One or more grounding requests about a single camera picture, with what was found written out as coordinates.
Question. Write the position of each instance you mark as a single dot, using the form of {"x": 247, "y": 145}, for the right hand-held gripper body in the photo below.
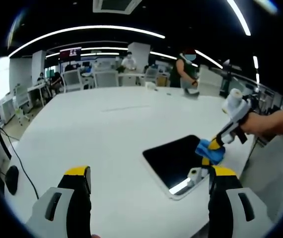
{"x": 238, "y": 106}

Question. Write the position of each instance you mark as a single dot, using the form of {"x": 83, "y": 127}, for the black floor stand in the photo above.
{"x": 226, "y": 77}

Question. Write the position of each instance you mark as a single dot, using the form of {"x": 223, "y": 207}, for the long curved ceiling light strip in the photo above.
{"x": 82, "y": 29}

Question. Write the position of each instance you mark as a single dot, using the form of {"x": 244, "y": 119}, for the short ceiling light strip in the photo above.
{"x": 239, "y": 17}
{"x": 209, "y": 59}

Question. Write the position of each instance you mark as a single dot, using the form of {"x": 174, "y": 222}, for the red wall screen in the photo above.
{"x": 70, "y": 53}

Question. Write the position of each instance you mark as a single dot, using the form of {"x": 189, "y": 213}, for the white office desk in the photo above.
{"x": 38, "y": 86}

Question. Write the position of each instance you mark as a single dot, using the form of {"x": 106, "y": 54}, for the person's left hand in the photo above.
{"x": 95, "y": 236}

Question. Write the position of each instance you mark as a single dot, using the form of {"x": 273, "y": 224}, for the white square column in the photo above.
{"x": 139, "y": 55}

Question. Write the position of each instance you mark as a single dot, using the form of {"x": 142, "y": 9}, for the white mesh office chair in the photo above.
{"x": 106, "y": 78}
{"x": 151, "y": 74}
{"x": 72, "y": 79}

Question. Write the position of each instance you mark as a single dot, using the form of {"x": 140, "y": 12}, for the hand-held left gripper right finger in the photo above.
{"x": 221, "y": 183}

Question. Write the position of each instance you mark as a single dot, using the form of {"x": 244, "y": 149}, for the white swivel chair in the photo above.
{"x": 23, "y": 99}

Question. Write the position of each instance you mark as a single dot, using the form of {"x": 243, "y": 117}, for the person's right hand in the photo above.
{"x": 253, "y": 124}

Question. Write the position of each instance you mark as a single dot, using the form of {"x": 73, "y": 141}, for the white crumpled cloth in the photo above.
{"x": 151, "y": 86}

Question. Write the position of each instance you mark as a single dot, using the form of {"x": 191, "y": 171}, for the dark grey object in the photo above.
{"x": 191, "y": 91}

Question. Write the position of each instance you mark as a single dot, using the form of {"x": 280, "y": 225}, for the green potted plant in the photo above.
{"x": 120, "y": 70}

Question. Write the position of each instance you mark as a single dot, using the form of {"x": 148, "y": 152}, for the ceiling air conditioner vent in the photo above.
{"x": 116, "y": 5}

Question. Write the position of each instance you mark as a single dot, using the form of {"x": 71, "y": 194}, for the low white cabinet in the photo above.
{"x": 8, "y": 111}

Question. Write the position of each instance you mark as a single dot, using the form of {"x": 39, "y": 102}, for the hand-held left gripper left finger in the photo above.
{"x": 82, "y": 183}

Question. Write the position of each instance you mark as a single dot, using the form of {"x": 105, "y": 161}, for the blue cleaning cloth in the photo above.
{"x": 212, "y": 155}

